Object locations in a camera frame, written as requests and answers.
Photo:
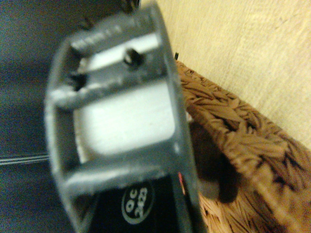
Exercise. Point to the black curtain stand pole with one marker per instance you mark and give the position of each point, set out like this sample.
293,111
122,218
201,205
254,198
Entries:
22,160

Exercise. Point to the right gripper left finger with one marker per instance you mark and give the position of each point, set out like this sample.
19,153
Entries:
116,83

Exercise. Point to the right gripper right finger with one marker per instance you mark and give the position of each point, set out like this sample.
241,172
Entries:
213,170

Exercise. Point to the brown wicker basket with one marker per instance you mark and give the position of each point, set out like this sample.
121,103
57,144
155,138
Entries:
255,136

